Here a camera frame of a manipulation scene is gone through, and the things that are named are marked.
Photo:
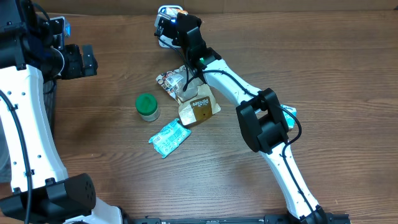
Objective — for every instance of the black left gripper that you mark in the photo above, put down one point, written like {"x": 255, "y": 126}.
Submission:
{"x": 79, "y": 69}

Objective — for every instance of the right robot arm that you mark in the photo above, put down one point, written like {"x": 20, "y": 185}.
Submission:
{"x": 260, "y": 116}

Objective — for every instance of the teal tissue pack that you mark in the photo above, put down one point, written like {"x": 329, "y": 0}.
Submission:
{"x": 288, "y": 111}

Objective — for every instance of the teal snack packet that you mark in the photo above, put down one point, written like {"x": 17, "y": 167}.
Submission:
{"x": 169, "y": 138}

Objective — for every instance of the orange snack pack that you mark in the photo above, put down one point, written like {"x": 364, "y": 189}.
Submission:
{"x": 173, "y": 12}

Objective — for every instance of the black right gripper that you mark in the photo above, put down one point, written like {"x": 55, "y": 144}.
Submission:
{"x": 178, "y": 41}

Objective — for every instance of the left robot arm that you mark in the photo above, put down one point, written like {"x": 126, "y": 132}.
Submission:
{"x": 33, "y": 52}

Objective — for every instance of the beige brown snack pouch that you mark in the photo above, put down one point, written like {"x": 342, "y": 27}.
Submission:
{"x": 195, "y": 104}

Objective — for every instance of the green lid jar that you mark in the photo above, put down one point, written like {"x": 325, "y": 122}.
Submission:
{"x": 147, "y": 107}

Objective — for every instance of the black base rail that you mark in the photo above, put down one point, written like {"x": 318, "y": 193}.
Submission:
{"x": 267, "y": 219}

